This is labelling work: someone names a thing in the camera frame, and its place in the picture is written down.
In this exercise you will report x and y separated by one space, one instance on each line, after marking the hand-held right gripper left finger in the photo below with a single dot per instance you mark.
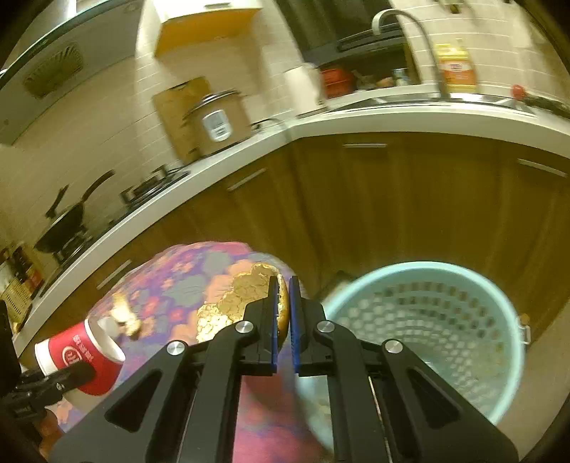
274 338

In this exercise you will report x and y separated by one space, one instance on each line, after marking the red and white paper cup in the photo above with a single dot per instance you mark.
84 351

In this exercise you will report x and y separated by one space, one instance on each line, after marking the wooden cutting board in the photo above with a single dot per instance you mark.
171 120

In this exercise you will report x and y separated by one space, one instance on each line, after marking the light blue plastic basket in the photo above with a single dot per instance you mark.
423 311

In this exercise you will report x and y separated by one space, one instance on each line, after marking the black wok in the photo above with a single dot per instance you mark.
67 225

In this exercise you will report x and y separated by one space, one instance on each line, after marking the red pot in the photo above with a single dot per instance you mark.
337 82

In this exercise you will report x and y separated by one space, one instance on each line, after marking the black gas stove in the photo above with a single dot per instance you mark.
147 186

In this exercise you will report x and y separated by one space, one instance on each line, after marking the white wall cabinet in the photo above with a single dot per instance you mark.
200 26

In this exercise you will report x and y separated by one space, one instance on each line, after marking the white electric kettle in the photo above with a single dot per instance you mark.
303 91

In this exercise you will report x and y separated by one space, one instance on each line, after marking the colourful seasoning packets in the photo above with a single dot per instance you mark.
20 280

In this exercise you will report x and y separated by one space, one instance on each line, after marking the wooden base cabinets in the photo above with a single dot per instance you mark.
378 200

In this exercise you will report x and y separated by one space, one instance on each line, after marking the person's left hand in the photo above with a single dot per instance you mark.
49 429

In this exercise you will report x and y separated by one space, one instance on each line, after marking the red tomato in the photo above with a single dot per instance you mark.
518 91

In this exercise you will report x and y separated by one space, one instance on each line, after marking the golden foil snack wrapper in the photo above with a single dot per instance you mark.
236 298

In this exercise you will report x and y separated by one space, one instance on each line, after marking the steel kitchen faucet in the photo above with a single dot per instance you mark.
427 49

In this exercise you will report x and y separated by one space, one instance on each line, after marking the beige rice cooker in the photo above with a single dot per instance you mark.
218 124

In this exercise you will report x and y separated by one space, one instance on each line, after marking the floral tablecloth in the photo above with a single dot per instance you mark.
187 285

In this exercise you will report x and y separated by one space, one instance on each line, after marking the dark window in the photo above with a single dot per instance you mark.
338 26

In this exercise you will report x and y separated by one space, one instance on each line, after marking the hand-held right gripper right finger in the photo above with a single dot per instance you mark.
294 338

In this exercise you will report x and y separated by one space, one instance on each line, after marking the dark kitchen tool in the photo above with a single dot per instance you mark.
547 107

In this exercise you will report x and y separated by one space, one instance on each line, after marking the range hood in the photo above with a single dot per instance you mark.
58 66

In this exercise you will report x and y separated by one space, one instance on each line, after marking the yellow detergent bottle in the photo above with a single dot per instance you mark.
456 66

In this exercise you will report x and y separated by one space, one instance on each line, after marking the small gold foil scrap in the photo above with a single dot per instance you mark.
127 322

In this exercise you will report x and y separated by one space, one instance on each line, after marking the steel sink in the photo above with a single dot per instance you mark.
400 99

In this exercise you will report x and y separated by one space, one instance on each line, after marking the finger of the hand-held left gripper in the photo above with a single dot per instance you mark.
71 376

